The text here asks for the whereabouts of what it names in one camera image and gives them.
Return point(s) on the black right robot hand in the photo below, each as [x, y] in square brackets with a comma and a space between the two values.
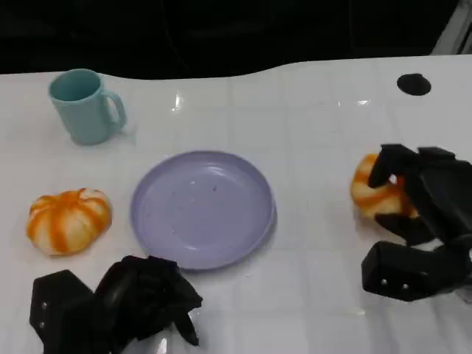
[439, 195]

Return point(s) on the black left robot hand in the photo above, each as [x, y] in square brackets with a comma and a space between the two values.
[144, 291]

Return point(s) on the orange white toy bread roll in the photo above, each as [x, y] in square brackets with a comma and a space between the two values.
[372, 201]
[68, 221]

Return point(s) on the lilac plate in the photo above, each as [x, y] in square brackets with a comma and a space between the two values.
[203, 210]

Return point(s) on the black round table grommet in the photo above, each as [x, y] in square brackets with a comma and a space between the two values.
[413, 85]

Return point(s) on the pale green mug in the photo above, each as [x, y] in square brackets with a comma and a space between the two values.
[85, 108]

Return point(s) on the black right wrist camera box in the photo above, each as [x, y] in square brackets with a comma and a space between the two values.
[409, 269]

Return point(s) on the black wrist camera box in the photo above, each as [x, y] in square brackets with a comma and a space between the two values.
[59, 298]
[409, 269]

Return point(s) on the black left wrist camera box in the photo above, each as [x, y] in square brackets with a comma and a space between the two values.
[59, 298]

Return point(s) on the white furniture frame bar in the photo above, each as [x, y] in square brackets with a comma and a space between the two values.
[455, 31]

